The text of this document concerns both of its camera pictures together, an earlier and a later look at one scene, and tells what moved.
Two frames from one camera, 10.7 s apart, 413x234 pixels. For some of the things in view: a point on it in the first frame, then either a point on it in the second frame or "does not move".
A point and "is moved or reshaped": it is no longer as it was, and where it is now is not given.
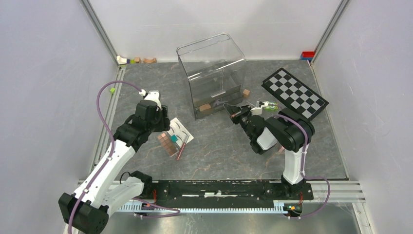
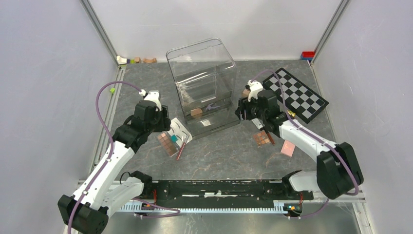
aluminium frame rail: (99, 29) does not move
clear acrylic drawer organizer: (216, 68) is moved or reshaped
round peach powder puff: (204, 107) -> (196, 113)
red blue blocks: (307, 55) does not move
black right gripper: (236, 112) -> (244, 104)
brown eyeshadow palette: (164, 138) does not move
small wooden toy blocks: (122, 60) does not move
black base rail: (153, 190) does not move
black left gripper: (164, 121) does not move
